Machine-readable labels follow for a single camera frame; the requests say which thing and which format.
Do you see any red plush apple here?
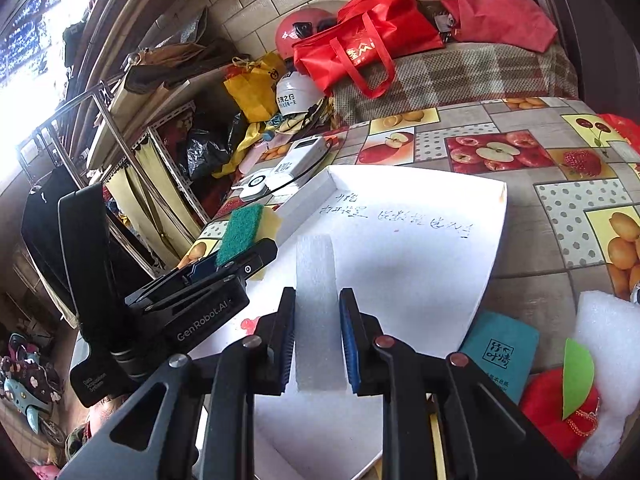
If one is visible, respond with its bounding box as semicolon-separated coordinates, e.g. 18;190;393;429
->
520;338;601;461

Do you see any white foam block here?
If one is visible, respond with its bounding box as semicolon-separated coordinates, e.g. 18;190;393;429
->
570;290;640;478

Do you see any red tote bag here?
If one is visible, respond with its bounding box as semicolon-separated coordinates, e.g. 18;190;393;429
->
292;0;446;100

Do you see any red helmet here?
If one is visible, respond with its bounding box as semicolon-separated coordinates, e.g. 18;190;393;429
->
275;8;341;61

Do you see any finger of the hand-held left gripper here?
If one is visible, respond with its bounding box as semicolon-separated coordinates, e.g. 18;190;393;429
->
125;239;279;313
150;254;220;286

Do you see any yellow shopping bag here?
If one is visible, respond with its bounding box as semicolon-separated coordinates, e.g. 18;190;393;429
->
222;51;287;123

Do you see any pale yellow cloth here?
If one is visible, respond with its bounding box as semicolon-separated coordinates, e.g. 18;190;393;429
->
105;145;201;266

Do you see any floral printed cloth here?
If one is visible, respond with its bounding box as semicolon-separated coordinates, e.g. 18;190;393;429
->
0;332;66;436

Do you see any white power bank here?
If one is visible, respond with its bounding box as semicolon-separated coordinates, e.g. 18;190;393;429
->
270;136;333;183

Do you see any metal shelf rack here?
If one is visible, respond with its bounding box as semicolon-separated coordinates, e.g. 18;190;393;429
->
17;77;213;273

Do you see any window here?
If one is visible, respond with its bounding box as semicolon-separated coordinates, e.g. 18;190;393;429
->
0;0;126;181

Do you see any dark red fabric bag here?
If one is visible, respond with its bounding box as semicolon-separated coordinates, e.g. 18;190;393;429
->
440;0;558;53

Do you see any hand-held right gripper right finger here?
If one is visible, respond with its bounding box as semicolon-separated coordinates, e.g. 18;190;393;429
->
339;287;581;480

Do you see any white round device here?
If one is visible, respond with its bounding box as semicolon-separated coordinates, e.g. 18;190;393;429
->
232;172;273;201

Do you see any narrow white foam strip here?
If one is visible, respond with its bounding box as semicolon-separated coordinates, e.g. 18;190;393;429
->
295;234;348;395

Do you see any plaid blanket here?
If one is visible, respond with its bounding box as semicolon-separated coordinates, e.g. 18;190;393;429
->
330;40;581;126

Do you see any black plastic bag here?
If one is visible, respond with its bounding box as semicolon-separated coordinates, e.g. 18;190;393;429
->
186;110;246;181

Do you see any white cardboard box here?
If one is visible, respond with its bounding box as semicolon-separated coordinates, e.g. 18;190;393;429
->
187;165;508;480

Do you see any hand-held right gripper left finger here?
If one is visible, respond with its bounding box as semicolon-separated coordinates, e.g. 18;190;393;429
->
57;287;297;480

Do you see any dark printed pouch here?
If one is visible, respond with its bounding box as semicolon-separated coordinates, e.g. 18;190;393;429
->
434;2;462;43

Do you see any green and yellow sponge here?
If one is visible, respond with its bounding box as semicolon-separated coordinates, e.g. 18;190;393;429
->
215;203;283;281

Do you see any white helmet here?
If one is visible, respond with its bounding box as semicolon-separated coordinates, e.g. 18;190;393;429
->
276;71;326;117

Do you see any red plastic bag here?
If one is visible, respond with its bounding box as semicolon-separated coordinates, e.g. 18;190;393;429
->
597;114;640;153

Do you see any teal tissue packet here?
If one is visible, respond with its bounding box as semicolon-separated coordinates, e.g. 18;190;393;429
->
459;310;541;406

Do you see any fruit print tablecloth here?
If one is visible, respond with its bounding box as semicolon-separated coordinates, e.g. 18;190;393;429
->
177;95;640;480

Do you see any brown paper bag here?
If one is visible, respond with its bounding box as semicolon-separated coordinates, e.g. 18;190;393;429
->
122;7;236;93

